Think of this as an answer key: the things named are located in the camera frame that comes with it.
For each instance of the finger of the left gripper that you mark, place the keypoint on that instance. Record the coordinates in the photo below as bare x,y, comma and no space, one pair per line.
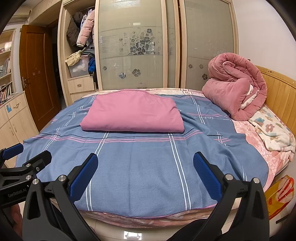
8,153
39,162

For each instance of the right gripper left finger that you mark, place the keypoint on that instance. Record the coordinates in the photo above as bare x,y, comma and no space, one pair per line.
50,212

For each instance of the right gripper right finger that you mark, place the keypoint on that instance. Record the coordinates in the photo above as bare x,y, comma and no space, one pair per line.
251,220

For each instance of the pink white hooded jacket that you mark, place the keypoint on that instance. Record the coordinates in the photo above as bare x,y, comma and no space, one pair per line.
133,111

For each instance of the person left hand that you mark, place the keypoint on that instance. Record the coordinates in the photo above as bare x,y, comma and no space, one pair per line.
15,231

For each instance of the light wood side cabinet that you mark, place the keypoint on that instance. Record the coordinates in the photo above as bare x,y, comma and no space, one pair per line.
17,123

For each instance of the yellow red shopping bag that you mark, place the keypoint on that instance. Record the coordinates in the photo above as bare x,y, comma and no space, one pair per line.
279,195

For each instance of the pink floral mattress cover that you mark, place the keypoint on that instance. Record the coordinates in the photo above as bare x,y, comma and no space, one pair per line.
266,148

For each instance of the floral white blanket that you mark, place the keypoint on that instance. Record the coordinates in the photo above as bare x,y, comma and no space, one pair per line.
275,135

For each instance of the brown wooden door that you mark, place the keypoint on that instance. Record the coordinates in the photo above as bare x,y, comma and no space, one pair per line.
37,74

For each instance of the blue plaid bed sheet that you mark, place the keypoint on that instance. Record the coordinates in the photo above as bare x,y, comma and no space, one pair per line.
143,162

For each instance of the rolled pink quilt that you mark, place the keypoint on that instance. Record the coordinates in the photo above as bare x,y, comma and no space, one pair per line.
235,85

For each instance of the wooden bed headboard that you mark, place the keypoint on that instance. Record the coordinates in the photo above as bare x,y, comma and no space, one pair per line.
281,96

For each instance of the clear plastic storage box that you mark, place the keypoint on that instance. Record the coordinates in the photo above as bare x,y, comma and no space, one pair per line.
80,68

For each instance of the beige cloth bag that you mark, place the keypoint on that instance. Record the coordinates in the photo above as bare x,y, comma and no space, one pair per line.
74,58

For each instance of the blue garment in wardrobe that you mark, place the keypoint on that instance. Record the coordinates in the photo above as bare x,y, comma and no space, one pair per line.
91,66

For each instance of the hanging dark brown coat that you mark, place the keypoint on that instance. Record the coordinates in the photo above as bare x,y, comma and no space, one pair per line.
74,28

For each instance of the hanging pink puffer jacket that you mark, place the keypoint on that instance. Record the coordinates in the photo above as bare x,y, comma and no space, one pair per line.
87,31

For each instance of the beige sliding door wardrobe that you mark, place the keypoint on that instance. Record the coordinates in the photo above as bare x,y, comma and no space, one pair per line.
147,44

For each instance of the wall bookshelf with books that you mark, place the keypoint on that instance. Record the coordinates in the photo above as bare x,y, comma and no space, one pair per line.
6,64

